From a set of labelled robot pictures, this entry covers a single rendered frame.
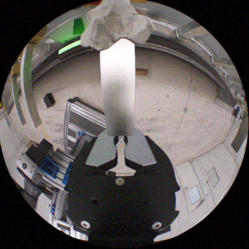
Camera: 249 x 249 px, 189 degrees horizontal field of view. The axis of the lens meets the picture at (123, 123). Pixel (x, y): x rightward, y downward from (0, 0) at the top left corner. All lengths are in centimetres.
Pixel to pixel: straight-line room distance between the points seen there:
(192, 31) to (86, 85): 104
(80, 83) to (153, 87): 93
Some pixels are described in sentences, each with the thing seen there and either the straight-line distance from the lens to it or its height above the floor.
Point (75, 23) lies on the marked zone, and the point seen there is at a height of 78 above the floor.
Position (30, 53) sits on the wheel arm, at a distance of 30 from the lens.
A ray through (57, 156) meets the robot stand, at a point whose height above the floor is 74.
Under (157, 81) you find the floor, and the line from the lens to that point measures 102.
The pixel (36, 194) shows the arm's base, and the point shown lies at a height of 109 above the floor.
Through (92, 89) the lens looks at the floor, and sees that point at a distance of 100.
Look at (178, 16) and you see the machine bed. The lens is 55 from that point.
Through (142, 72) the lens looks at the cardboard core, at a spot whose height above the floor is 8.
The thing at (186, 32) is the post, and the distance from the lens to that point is 32.
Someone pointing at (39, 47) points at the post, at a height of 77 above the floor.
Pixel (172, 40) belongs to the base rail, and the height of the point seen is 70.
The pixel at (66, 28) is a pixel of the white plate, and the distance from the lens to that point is 29.
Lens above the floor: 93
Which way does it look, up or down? 59 degrees down
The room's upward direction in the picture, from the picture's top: 178 degrees clockwise
